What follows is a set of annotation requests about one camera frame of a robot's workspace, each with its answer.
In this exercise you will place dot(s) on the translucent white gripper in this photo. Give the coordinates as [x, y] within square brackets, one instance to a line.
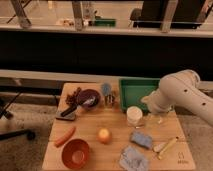
[160, 118]

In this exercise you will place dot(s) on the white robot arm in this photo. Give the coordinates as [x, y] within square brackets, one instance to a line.
[180, 88]

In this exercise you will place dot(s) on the blue sponge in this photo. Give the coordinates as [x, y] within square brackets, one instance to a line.
[141, 139]

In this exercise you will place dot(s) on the white lidded jar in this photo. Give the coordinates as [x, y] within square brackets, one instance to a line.
[134, 115]

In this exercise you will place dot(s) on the green plastic tray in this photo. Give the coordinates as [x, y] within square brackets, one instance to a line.
[133, 90]

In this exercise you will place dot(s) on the blue crumpled cloth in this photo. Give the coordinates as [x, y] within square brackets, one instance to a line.
[133, 160]

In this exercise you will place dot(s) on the blue-lidded metal cup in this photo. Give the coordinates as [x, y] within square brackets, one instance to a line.
[109, 96]

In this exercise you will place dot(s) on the yellow onion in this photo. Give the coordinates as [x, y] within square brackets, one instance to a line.
[104, 136]

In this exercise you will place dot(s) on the dark purple bowl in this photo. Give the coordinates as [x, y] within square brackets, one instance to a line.
[89, 93]

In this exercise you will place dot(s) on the dark grape bunch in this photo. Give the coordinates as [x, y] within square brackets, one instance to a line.
[71, 99]

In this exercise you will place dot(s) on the red bowl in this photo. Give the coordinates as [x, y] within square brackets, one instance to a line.
[75, 154]

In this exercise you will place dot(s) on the orange carrot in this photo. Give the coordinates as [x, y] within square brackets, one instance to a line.
[60, 141]

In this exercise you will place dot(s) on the black chair background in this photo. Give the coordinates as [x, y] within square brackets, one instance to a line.
[177, 14]

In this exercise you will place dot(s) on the black-handled spatula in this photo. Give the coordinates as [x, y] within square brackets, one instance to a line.
[68, 114]

